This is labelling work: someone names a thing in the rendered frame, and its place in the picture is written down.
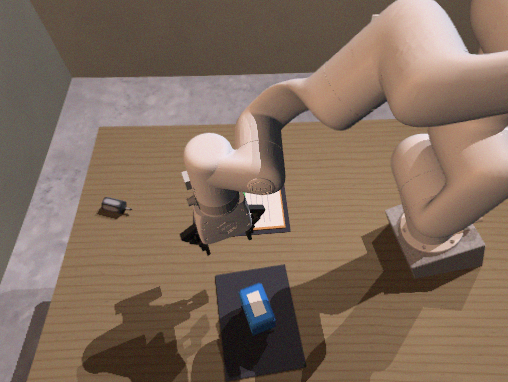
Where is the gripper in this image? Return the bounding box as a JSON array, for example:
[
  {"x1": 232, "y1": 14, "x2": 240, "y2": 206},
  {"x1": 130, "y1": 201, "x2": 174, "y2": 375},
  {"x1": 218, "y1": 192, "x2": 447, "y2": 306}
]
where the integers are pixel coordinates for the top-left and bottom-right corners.
[{"x1": 180, "y1": 192, "x2": 265, "y2": 256}]

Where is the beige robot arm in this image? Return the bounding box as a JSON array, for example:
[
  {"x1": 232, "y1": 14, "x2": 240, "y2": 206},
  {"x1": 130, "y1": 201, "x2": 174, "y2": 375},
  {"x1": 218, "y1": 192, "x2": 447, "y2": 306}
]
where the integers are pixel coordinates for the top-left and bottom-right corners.
[{"x1": 181, "y1": 0, "x2": 508, "y2": 253}]

